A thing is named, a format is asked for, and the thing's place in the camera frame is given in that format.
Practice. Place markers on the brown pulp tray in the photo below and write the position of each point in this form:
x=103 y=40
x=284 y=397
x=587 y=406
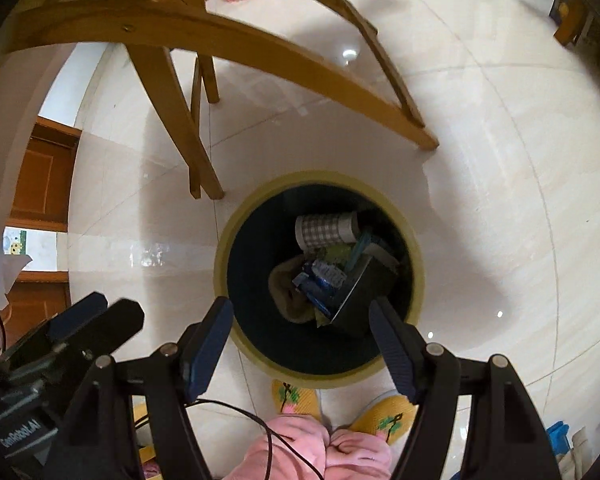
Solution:
x=285 y=290

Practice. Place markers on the round yellow rimmed trash bin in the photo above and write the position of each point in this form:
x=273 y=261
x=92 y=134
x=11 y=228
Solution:
x=260 y=340

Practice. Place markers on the yellow knitted slipper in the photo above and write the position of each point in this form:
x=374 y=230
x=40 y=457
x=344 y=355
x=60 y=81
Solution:
x=385 y=417
x=295 y=397

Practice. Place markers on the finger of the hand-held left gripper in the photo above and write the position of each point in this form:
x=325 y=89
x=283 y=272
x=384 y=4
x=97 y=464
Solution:
x=120 y=325
x=77 y=315

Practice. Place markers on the dark cardboard box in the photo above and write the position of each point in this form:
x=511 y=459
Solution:
x=572 y=15

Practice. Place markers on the wooden door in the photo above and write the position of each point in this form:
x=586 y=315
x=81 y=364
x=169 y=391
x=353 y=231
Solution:
x=40 y=185

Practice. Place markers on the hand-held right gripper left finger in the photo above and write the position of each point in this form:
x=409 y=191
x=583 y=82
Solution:
x=207 y=355

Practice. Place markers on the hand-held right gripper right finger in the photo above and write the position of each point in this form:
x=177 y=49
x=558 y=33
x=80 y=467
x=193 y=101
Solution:
x=395 y=355

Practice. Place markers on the checked white cup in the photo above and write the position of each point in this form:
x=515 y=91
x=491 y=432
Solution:
x=327 y=230

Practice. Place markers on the blue face mask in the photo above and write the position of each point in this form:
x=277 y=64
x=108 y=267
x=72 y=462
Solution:
x=361 y=250

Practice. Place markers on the grey box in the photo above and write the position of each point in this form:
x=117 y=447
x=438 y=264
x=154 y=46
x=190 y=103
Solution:
x=367 y=300

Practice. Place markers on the person's pink pants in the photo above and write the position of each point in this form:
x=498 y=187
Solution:
x=330 y=455

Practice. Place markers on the blue milk packet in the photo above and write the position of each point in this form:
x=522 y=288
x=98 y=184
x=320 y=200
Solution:
x=320 y=277

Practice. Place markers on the yellow plastic chair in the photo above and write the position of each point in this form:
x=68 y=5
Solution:
x=142 y=430

